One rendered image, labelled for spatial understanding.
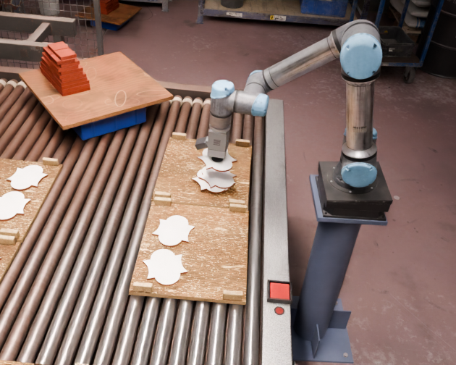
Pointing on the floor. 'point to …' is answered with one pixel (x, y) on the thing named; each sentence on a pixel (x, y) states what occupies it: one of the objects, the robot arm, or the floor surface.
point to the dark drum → (448, 40)
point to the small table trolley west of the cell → (412, 51)
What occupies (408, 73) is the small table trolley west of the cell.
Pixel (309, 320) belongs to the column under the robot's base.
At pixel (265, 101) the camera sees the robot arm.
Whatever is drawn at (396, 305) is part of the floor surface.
